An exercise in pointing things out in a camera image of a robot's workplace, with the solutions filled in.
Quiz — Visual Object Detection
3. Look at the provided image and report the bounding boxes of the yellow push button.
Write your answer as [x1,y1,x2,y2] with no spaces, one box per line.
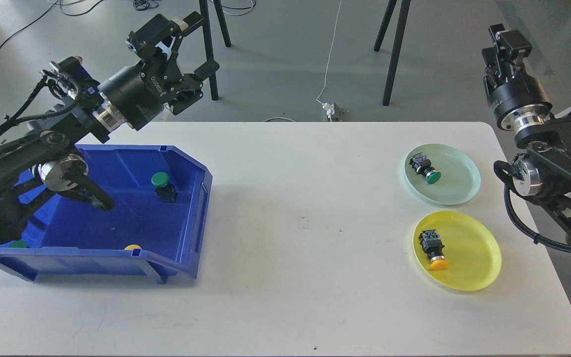
[418,229,450,271]

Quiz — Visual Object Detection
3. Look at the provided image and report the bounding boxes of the white cable on floor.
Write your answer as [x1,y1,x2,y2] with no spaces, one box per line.
[264,0,343,122]

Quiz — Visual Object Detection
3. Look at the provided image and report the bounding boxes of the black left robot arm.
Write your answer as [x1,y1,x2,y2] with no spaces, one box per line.
[0,12,219,245]

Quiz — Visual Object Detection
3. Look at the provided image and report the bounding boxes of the green push button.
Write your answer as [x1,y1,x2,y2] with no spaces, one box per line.
[150,172,177,203]
[408,152,442,184]

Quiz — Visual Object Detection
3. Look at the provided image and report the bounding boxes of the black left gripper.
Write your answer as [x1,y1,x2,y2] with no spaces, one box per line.
[99,12,220,130]

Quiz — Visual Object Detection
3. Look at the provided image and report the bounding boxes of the light green plate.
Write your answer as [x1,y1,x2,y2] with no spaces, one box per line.
[402,144,481,206]

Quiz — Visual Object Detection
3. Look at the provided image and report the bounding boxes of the white power adapter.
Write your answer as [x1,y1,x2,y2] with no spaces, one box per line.
[322,102,349,122]

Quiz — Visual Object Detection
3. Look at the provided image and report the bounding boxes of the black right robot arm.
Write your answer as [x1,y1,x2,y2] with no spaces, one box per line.
[482,23,571,253]

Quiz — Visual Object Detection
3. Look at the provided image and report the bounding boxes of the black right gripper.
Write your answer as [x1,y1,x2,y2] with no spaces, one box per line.
[482,23,552,130]

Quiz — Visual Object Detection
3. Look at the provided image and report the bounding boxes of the black tripod right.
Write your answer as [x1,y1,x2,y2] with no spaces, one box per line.
[373,0,411,106]

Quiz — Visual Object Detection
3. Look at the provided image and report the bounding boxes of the yellow plate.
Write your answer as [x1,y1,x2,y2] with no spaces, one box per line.
[411,211,502,292]

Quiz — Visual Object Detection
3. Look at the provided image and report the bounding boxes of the black tripod left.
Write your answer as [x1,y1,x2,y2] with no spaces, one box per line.
[198,0,233,101]

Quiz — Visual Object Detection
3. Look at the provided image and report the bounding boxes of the green button bin corner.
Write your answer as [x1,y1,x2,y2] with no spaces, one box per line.
[7,240,29,248]

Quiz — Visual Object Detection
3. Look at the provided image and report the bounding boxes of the yellow button bin front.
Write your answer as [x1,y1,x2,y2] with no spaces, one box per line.
[124,244,141,250]

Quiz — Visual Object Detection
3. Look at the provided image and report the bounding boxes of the black tripod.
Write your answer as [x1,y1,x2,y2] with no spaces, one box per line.
[373,0,411,106]
[198,0,233,101]

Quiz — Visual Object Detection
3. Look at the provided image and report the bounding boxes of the blue plastic bin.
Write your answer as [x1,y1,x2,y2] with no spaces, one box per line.
[0,144,212,283]

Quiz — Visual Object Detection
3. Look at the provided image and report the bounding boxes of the black floor cable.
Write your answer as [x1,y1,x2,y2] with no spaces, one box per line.
[0,0,105,82]

